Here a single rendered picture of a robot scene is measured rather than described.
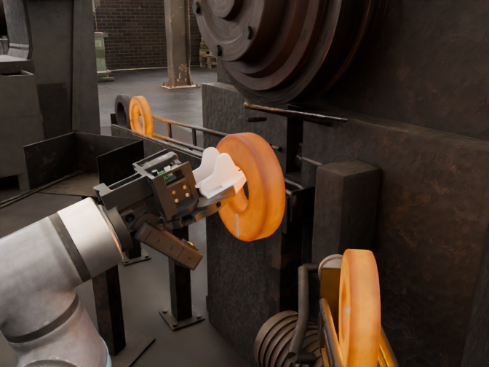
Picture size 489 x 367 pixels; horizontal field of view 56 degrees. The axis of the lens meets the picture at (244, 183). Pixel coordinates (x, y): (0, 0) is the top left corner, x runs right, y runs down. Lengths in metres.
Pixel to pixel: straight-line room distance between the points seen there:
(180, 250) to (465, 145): 0.46
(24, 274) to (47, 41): 3.27
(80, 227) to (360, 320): 0.33
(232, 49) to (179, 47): 7.10
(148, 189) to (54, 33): 3.24
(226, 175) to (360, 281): 0.22
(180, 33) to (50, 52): 4.49
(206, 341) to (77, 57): 2.64
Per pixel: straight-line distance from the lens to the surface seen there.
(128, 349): 1.69
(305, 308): 0.85
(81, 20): 3.81
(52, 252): 0.55
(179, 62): 8.03
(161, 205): 0.57
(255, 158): 0.60
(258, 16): 0.85
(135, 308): 1.90
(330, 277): 0.68
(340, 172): 0.83
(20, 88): 3.24
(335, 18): 0.82
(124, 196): 0.57
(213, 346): 1.67
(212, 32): 1.00
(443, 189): 0.82
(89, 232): 0.55
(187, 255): 0.64
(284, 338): 0.86
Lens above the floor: 1.05
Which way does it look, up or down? 19 degrees down
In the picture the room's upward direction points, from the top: straight up
